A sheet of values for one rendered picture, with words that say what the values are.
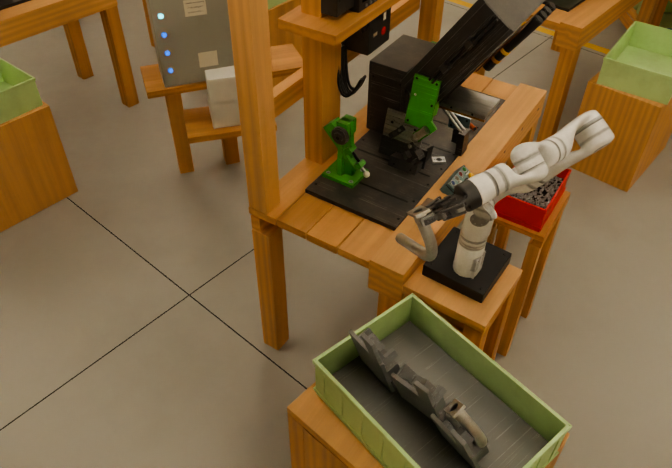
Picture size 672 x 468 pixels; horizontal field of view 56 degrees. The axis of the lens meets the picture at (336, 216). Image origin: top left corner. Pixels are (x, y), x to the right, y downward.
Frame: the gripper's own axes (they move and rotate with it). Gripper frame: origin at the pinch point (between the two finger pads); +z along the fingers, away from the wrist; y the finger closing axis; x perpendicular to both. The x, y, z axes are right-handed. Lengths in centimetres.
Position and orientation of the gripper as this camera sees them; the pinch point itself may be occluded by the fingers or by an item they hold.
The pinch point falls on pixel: (424, 218)
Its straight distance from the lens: 155.5
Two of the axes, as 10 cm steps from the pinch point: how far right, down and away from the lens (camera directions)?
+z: -8.7, 4.5, -1.9
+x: 3.9, 8.8, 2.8
